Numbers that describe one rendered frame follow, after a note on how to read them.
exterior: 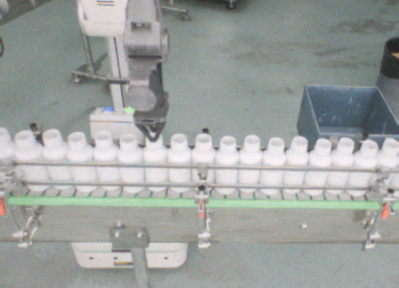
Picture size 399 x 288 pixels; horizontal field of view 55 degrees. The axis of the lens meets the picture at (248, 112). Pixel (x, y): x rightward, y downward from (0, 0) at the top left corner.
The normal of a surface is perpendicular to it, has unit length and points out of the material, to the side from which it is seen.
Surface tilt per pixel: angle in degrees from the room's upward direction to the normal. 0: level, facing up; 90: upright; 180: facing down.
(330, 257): 0
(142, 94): 90
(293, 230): 90
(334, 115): 90
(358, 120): 90
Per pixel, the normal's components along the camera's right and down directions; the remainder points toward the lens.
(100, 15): 0.05, 0.61
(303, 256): 0.08, -0.80
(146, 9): 0.08, 0.16
